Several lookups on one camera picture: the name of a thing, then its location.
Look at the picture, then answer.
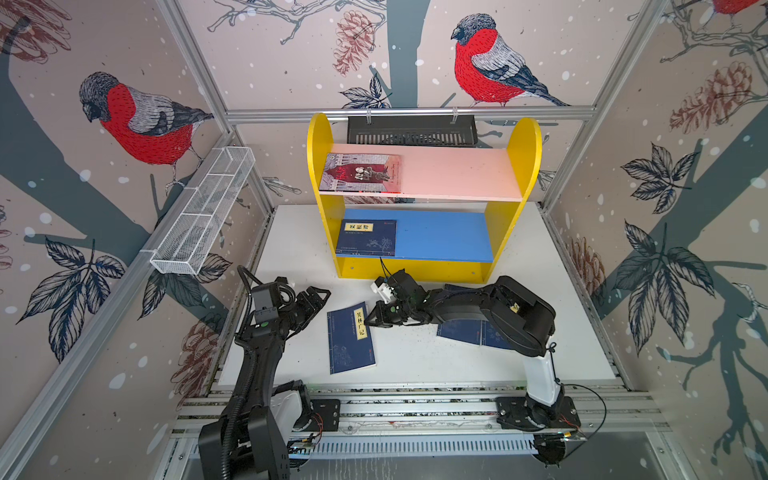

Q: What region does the navy blue book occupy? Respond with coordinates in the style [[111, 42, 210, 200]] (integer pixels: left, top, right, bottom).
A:
[[327, 302, 376, 375], [335, 219, 397, 257], [436, 295, 485, 346], [482, 323, 512, 350]]

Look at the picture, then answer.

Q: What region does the red illustrated book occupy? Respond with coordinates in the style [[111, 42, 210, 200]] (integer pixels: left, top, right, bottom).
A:
[[319, 153, 402, 193]]

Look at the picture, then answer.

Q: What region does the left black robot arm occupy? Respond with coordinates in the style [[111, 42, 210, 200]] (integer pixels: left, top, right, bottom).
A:
[[198, 277, 331, 479]]

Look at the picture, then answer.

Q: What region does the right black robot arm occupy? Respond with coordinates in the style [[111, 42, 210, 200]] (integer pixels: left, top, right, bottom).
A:
[[364, 270, 567, 432]]

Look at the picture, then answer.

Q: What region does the yellow pink blue shelf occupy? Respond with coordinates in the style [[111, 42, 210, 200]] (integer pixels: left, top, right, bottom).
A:
[[307, 113, 543, 284]]

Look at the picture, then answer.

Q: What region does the black mesh tray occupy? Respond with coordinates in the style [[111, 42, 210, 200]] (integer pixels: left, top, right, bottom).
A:
[[347, 115, 478, 147]]

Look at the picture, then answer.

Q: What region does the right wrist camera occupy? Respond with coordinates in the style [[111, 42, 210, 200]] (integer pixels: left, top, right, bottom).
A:
[[371, 277, 396, 304]]

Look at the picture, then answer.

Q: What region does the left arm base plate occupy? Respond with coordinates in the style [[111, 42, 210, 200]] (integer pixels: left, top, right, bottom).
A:
[[292, 399, 341, 433]]

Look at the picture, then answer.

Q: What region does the aluminium mounting rail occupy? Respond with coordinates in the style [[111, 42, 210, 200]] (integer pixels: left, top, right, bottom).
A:
[[170, 383, 670, 439]]

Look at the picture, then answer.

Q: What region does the white wire mesh basket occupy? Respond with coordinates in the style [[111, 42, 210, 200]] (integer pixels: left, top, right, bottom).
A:
[[150, 146, 255, 275]]

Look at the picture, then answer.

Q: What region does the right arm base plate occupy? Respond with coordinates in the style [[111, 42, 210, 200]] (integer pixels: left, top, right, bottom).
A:
[[495, 396, 581, 432]]

